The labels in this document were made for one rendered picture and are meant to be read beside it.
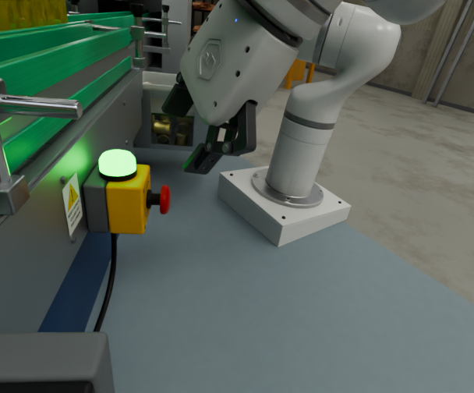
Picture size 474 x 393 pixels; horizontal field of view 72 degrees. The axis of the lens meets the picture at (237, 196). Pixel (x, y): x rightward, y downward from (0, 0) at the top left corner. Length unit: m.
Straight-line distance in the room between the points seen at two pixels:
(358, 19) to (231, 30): 0.44
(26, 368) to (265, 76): 0.26
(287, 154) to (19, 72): 0.56
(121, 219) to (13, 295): 0.17
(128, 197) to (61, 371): 0.23
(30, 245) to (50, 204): 0.05
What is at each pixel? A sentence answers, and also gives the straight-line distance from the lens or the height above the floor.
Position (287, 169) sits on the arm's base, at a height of 0.88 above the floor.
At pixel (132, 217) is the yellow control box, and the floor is 0.95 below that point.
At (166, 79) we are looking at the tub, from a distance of 1.03.
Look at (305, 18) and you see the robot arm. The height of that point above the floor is 1.19.
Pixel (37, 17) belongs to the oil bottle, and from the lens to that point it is 0.67.
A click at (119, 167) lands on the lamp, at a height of 1.01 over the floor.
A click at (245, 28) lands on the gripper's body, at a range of 0.30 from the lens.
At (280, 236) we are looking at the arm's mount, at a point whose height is 0.78.
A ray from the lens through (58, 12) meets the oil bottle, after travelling 0.76.
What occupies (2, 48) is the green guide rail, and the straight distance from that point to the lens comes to 0.48.
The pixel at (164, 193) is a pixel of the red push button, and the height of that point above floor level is 0.98.
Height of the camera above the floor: 1.19
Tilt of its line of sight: 29 degrees down
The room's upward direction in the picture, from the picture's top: 8 degrees clockwise
